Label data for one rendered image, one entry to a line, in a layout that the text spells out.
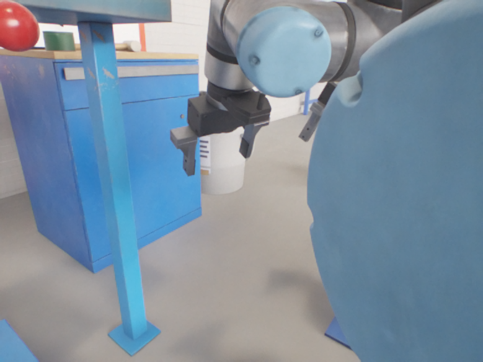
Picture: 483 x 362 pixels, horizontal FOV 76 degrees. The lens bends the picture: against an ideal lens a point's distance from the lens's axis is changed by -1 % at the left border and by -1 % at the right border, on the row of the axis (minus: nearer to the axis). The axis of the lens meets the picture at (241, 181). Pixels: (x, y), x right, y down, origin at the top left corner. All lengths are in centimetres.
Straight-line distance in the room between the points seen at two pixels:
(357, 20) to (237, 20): 13
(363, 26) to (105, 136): 68
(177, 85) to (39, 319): 115
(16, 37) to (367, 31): 33
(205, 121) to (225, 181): 172
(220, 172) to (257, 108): 172
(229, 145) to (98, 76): 139
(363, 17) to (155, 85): 124
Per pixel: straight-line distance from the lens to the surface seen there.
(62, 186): 156
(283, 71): 35
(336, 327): 135
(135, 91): 149
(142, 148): 155
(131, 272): 111
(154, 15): 75
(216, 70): 49
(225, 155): 215
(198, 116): 52
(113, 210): 98
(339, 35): 38
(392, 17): 41
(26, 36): 30
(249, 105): 49
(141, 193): 161
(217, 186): 223
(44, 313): 152
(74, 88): 135
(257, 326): 131
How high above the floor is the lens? 96
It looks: 23 degrees down
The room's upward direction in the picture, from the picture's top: 2 degrees clockwise
